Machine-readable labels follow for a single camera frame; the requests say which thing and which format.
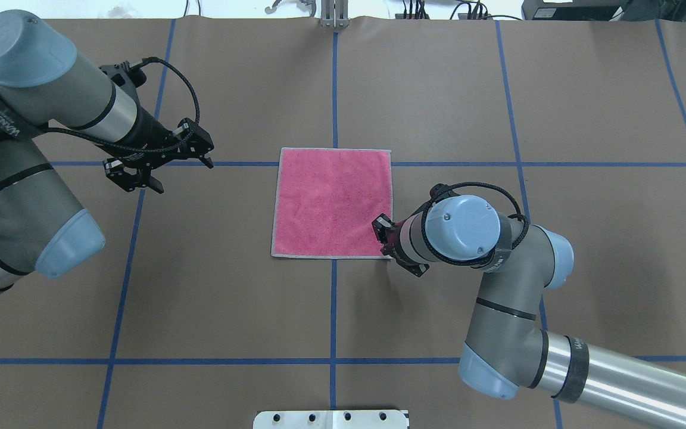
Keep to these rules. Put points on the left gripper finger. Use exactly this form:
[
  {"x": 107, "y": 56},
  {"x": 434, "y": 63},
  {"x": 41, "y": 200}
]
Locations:
[
  {"x": 206, "y": 160},
  {"x": 150, "y": 182}
]

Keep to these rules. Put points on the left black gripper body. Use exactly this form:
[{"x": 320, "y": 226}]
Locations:
[{"x": 150, "y": 136}]

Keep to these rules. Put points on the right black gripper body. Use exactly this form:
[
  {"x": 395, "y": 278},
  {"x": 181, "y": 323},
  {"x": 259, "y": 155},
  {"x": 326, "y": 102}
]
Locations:
[{"x": 393, "y": 236}]

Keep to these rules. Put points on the pink grey towel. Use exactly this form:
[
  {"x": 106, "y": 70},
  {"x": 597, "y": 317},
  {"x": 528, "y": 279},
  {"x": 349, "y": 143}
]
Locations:
[{"x": 326, "y": 201}]

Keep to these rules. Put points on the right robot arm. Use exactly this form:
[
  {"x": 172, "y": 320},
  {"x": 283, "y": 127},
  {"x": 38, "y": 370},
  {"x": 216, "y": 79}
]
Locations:
[{"x": 504, "y": 349}]

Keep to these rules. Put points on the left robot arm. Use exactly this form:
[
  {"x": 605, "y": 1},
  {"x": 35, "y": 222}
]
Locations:
[{"x": 48, "y": 86}]

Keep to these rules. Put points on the aluminium frame post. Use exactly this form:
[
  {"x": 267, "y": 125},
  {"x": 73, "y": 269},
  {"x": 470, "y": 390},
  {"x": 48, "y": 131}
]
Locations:
[{"x": 334, "y": 14}]

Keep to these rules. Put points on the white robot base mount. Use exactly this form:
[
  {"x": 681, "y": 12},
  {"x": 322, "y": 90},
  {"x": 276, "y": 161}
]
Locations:
[{"x": 356, "y": 418}]

